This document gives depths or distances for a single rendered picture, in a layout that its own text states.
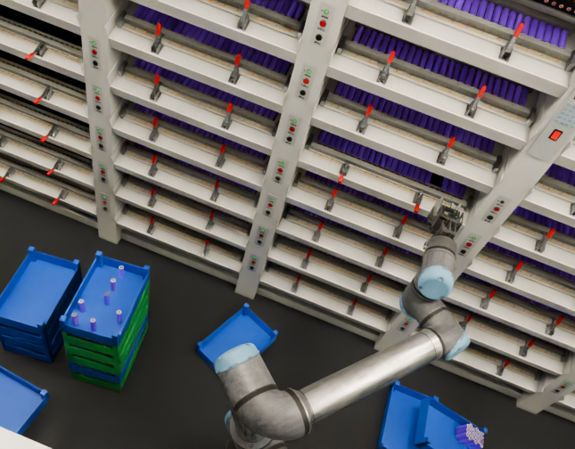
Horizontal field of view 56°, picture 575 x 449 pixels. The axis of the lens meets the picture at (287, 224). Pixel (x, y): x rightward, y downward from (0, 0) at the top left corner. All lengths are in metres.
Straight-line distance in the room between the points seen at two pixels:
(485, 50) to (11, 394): 2.02
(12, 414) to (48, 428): 0.14
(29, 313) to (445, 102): 1.64
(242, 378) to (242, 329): 1.16
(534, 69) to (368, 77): 0.43
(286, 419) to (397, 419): 1.24
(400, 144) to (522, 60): 0.43
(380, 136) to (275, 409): 0.89
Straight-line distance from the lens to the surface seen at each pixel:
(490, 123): 1.67
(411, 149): 1.76
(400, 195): 1.88
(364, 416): 2.47
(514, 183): 1.78
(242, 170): 2.03
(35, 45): 2.19
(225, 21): 1.69
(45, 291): 2.31
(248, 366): 1.35
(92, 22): 1.92
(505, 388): 2.79
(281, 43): 1.66
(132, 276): 2.12
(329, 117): 1.75
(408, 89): 1.64
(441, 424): 2.54
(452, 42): 1.54
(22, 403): 2.38
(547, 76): 1.59
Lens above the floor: 2.19
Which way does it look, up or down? 49 degrees down
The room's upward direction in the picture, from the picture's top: 19 degrees clockwise
